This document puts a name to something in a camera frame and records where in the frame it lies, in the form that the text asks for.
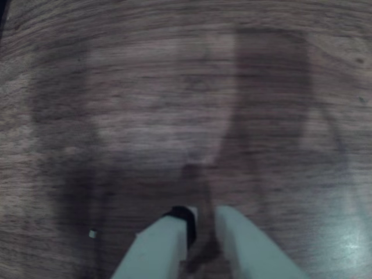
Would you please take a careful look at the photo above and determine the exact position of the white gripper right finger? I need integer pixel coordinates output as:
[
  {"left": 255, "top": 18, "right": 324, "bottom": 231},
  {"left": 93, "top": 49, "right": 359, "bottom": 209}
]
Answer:
[{"left": 214, "top": 205, "right": 309, "bottom": 279}]

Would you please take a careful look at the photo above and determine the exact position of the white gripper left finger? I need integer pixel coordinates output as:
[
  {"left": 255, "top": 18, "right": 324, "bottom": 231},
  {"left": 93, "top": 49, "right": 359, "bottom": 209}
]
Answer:
[{"left": 110, "top": 205, "right": 199, "bottom": 279}]

